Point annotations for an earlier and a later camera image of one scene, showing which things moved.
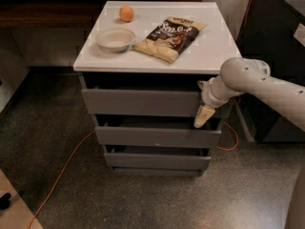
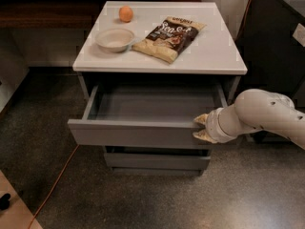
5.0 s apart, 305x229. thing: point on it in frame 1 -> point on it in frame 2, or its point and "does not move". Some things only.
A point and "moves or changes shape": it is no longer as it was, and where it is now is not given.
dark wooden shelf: [69, 10] does not move
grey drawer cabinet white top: [139, 72] does not move
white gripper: [207, 94] -> [213, 125]
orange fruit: [126, 13] does not move
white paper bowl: [115, 40] does not move
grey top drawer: [170, 103] moves or changes shape
